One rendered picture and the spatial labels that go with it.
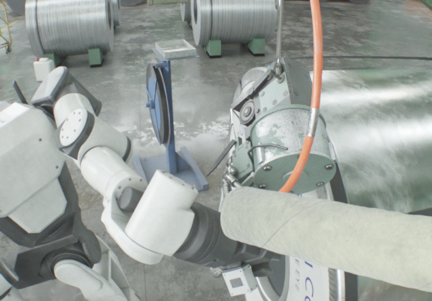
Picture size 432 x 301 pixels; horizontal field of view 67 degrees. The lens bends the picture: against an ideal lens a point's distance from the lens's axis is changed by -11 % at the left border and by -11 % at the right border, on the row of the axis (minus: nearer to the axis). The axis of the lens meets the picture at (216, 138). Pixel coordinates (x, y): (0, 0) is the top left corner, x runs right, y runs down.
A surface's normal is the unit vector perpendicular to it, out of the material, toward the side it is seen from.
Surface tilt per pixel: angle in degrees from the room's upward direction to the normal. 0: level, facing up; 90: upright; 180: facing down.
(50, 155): 81
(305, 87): 43
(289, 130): 28
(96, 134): 69
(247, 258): 115
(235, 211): 50
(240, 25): 109
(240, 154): 58
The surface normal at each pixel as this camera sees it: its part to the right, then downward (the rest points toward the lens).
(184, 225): 0.54, 0.25
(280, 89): -0.80, -0.33
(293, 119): -0.09, -0.58
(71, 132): -0.56, -0.46
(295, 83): 0.59, -0.48
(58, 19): 0.18, 0.29
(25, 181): 0.71, 0.19
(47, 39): 0.18, 0.73
